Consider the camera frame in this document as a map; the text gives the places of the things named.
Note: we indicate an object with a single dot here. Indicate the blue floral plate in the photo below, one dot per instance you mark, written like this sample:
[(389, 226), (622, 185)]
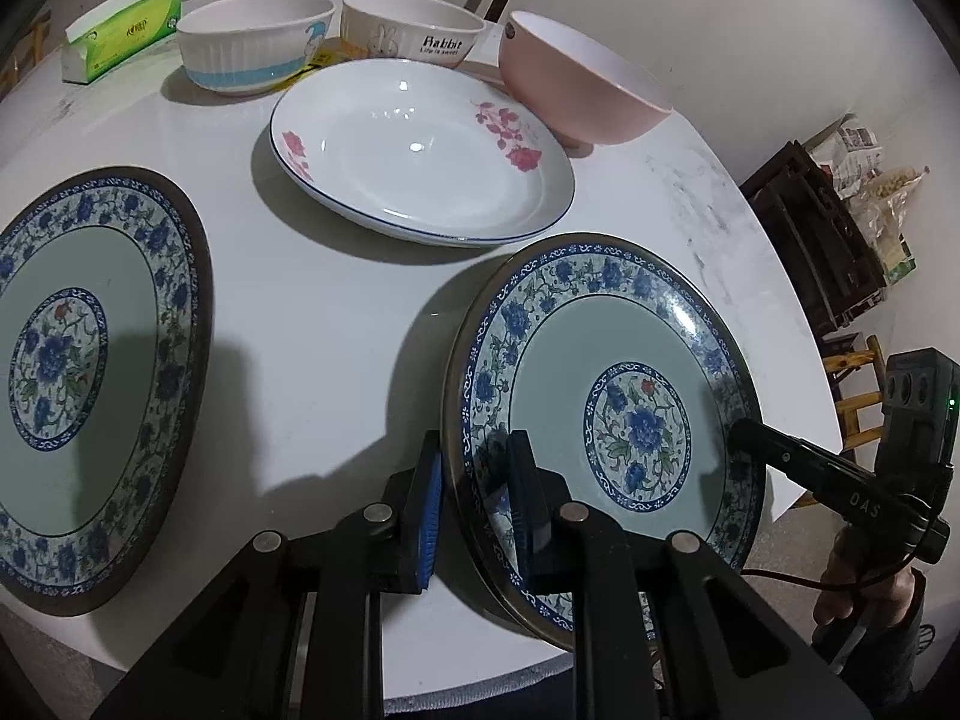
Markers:
[(637, 330), (90, 390)]

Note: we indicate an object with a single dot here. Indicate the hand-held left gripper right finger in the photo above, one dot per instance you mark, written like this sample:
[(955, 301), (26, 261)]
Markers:
[(525, 510)]

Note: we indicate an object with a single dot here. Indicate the white bowl with blue stripe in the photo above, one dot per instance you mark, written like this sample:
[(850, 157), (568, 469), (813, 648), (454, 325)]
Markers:
[(247, 52)]

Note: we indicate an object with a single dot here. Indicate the pink bowl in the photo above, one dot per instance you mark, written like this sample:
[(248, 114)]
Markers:
[(570, 105)]

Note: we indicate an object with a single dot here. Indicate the green tissue pack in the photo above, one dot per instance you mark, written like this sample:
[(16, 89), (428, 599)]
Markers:
[(127, 37)]

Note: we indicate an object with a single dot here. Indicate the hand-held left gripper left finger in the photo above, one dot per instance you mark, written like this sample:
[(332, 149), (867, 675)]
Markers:
[(429, 510)]

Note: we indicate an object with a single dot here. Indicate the white rabbit print bowl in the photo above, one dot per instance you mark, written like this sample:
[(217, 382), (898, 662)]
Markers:
[(405, 37)]

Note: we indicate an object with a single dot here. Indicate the clear plastic bag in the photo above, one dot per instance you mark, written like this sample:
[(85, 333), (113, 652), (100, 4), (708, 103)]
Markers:
[(896, 217)]

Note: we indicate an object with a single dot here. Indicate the white plate with pink flowers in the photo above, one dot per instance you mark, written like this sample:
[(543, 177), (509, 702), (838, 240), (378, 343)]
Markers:
[(405, 150)]

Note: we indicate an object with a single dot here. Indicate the printed paper bag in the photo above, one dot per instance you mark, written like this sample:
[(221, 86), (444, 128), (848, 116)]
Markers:
[(855, 154)]

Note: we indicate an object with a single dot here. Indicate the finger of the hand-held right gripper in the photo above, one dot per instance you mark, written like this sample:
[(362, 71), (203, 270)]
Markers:
[(817, 472)]

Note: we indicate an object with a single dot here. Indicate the person's right hand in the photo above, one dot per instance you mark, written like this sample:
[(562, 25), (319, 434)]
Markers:
[(862, 585)]

